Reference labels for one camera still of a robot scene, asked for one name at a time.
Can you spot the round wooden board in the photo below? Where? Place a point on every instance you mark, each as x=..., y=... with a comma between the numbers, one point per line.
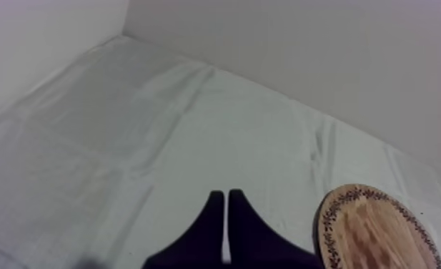
x=374, y=233

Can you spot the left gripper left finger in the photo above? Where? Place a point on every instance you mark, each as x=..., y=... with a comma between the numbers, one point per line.
x=199, y=242

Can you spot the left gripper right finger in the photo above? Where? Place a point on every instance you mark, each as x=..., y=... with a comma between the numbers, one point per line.
x=255, y=244

